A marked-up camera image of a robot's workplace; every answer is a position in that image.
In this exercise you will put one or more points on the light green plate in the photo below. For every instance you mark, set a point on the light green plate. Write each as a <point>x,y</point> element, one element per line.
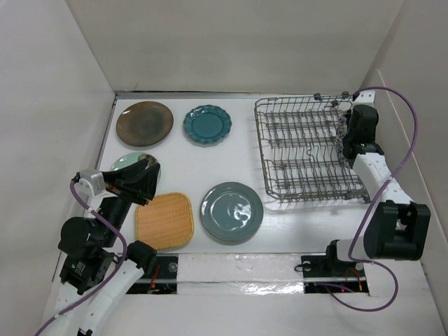
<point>126,161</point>

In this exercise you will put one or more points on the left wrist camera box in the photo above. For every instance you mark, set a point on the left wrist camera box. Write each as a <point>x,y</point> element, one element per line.
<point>90,182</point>

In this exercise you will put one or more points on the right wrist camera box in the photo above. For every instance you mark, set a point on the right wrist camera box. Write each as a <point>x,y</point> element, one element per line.
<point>364,97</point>

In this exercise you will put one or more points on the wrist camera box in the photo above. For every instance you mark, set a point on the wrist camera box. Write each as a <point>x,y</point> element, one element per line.
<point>90,182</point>
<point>364,97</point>

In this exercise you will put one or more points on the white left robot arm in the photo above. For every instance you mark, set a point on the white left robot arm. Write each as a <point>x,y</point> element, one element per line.
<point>100,266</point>

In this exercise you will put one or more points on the brown round plate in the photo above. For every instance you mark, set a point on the brown round plate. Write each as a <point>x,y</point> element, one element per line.
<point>144,124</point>

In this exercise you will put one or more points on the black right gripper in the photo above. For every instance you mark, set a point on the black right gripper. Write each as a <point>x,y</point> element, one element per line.
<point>374,128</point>

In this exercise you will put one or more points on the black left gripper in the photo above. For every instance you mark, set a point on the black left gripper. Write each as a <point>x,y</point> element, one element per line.
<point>145,183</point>

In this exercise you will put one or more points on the teal scalloped plate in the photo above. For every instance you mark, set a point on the teal scalloped plate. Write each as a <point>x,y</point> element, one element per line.
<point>207,124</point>

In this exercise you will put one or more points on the grey blue round plate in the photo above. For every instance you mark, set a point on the grey blue round plate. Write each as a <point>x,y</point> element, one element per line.
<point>231,212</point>

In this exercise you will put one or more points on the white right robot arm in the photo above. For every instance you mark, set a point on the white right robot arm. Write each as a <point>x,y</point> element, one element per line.
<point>398,227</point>

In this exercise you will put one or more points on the metal wire dish rack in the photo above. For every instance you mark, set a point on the metal wire dish rack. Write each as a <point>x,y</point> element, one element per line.
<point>298,152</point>

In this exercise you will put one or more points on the orange woven square tray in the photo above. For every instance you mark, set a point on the orange woven square tray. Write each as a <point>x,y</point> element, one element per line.
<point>166,222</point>

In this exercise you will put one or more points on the blue floral white plate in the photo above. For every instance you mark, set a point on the blue floral white plate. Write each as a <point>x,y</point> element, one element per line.
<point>340,132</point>

